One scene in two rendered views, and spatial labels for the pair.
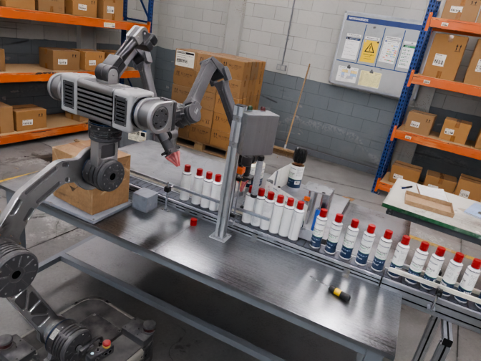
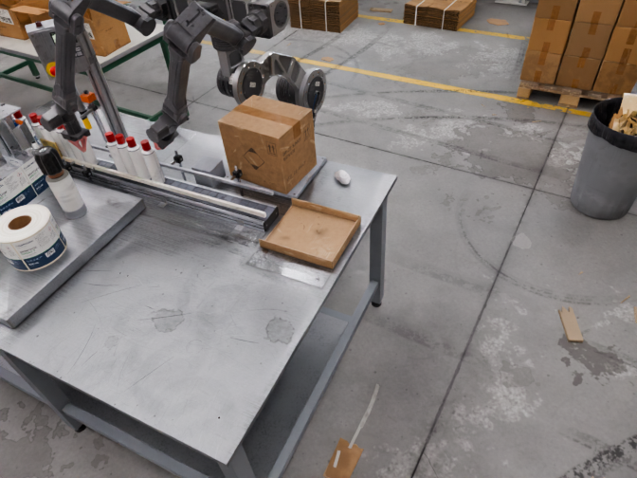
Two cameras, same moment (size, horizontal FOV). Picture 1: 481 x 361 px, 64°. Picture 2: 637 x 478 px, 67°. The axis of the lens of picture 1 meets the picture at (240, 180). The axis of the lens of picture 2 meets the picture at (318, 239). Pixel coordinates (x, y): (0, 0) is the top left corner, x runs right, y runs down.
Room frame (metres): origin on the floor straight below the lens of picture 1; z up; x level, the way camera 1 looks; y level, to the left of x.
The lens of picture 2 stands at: (3.55, 1.17, 2.09)
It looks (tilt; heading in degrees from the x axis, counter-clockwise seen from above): 44 degrees down; 188
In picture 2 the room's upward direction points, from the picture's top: 5 degrees counter-clockwise
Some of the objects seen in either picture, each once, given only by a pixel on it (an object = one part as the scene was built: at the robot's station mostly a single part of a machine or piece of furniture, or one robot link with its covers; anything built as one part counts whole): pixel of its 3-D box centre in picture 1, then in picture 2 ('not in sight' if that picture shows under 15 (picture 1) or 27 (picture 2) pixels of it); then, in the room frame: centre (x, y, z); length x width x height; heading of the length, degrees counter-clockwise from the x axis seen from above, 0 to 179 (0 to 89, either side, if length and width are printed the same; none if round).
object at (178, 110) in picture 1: (171, 112); (155, 8); (1.54, 0.32, 1.45); 0.09 x 0.08 x 0.12; 64
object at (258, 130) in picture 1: (255, 132); (60, 47); (1.73, -0.03, 1.38); 0.17 x 0.10 x 0.19; 123
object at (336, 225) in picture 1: (334, 233); not in sight; (1.64, -0.48, 0.98); 0.05 x 0.05 x 0.20
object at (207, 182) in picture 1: (207, 189); (127, 156); (1.90, 0.17, 0.98); 0.05 x 0.05 x 0.20
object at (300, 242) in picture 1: (226, 218); (113, 173); (1.85, 0.04, 0.86); 1.65 x 0.08 x 0.04; 68
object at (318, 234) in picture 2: not in sight; (311, 230); (2.22, 0.96, 0.85); 0.30 x 0.26 x 0.04; 68
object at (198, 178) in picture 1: (197, 186); (137, 158); (1.92, 0.22, 0.98); 0.05 x 0.05 x 0.20
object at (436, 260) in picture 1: (434, 268); not in sight; (1.48, -0.90, 0.98); 0.05 x 0.05 x 0.20
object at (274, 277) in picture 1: (221, 205); (106, 212); (2.08, 0.09, 0.82); 2.10 x 1.31 x 0.02; 68
